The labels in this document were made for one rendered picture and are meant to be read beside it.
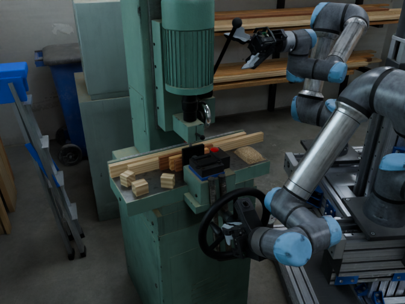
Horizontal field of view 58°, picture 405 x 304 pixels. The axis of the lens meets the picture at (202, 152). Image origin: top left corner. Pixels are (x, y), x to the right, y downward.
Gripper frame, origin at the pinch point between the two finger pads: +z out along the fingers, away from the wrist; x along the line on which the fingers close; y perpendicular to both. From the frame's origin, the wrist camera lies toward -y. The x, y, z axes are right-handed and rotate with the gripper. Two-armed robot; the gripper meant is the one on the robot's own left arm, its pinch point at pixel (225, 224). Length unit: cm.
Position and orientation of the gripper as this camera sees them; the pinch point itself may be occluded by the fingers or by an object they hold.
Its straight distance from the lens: 116.5
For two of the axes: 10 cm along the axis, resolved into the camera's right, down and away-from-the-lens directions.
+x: 8.9, -1.8, 4.1
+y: 1.9, 9.8, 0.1
